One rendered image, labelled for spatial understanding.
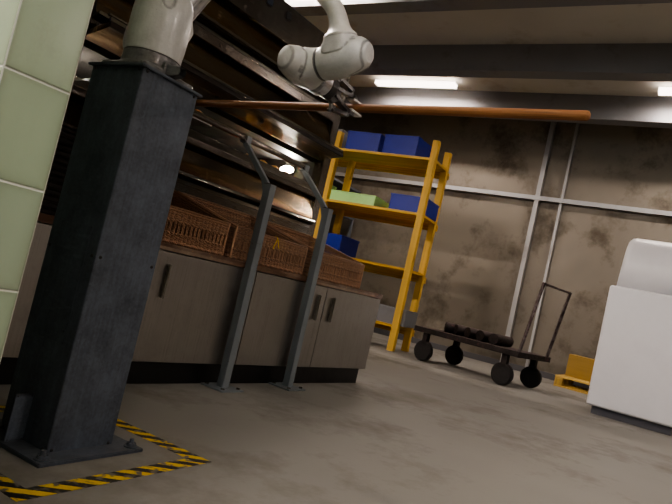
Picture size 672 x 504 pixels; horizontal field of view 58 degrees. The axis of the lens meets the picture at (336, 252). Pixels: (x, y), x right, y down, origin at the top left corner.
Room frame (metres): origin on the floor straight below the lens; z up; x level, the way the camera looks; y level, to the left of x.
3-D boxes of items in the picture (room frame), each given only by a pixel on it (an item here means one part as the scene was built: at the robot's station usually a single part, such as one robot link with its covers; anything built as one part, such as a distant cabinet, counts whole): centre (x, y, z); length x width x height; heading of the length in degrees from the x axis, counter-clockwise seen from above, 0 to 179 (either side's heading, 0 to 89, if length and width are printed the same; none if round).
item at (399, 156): (7.72, 0.14, 1.27); 2.69 x 0.73 x 2.53; 59
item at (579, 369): (7.40, -3.57, 0.20); 1.12 x 0.77 x 0.41; 59
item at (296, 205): (3.29, 0.73, 1.02); 1.79 x 0.11 x 0.19; 145
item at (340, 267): (3.65, 0.16, 0.72); 0.56 x 0.49 x 0.28; 146
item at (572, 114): (2.17, 0.10, 1.19); 1.71 x 0.03 x 0.03; 56
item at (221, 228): (2.66, 0.84, 0.72); 0.56 x 0.49 x 0.28; 144
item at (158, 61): (1.65, 0.60, 1.03); 0.22 x 0.18 x 0.06; 59
